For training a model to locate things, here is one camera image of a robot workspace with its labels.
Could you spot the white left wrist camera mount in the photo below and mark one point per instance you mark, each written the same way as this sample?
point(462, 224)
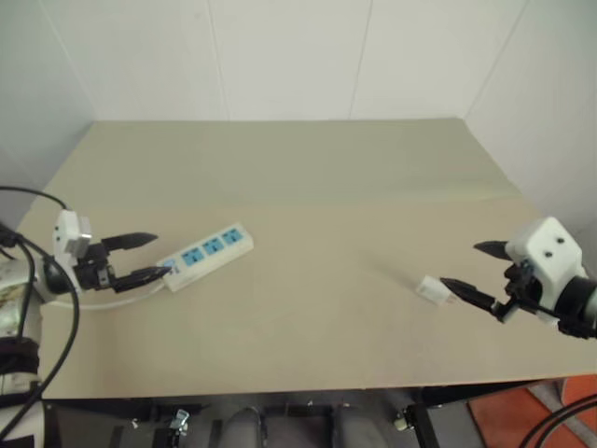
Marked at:
point(69, 235)

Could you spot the white caster wheel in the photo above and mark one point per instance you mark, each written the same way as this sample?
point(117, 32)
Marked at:
point(402, 422)

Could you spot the white power strip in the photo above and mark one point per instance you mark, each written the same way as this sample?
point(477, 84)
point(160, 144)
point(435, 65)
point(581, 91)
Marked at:
point(207, 254)

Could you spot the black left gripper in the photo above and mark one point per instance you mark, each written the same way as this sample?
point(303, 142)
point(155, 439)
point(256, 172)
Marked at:
point(91, 273)

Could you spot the dark grey rounded shape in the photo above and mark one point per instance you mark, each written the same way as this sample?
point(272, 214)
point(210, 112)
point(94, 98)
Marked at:
point(242, 427)

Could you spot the black table frame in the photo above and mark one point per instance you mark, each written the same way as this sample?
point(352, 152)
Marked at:
point(466, 394)

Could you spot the white plug adapter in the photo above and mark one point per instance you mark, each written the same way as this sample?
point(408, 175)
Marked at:
point(431, 289)

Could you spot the small metal clamp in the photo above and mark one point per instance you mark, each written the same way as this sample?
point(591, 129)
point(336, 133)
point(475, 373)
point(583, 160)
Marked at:
point(180, 418)

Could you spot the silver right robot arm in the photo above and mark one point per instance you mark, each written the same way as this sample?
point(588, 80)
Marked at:
point(578, 303)

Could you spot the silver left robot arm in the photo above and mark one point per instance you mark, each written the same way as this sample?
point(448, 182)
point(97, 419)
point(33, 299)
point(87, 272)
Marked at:
point(18, 284)

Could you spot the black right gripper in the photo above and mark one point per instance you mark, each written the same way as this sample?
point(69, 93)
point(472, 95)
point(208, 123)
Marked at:
point(517, 289)

